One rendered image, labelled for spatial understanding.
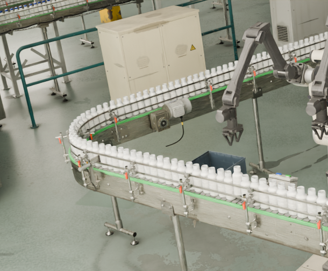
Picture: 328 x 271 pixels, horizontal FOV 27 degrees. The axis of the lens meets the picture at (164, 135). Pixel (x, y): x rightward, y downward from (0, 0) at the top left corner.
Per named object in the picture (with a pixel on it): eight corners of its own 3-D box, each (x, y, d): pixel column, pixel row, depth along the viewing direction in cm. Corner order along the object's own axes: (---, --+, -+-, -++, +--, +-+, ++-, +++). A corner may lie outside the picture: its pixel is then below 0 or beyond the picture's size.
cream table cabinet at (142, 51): (186, 92, 898) (172, 5, 856) (212, 102, 846) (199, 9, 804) (112, 117, 852) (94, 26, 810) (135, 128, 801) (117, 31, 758)
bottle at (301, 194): (296, 218, 348) (293, 190, 342) (299, 212, 353) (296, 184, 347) (307, 219, 345) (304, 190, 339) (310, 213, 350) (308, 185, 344)
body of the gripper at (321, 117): (333, 119, 339) (332, 105, 337) (322, 126, 333) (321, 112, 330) (321, 118, 344) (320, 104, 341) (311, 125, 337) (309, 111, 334)
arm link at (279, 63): (270, 16, 361) (255, 15, 367) (258, 34, 356) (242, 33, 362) (297, 72, 390) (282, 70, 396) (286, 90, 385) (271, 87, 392)
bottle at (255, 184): (257, 207, 365) (254, 180, 359) (249, 204, 370) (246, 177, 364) (265, 202, 369) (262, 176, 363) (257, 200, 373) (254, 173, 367)
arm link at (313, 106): (329, 86, 330) (314, 84, 335) (317, 93, 322) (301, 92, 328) (331, 108, 334) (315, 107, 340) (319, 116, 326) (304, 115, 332)
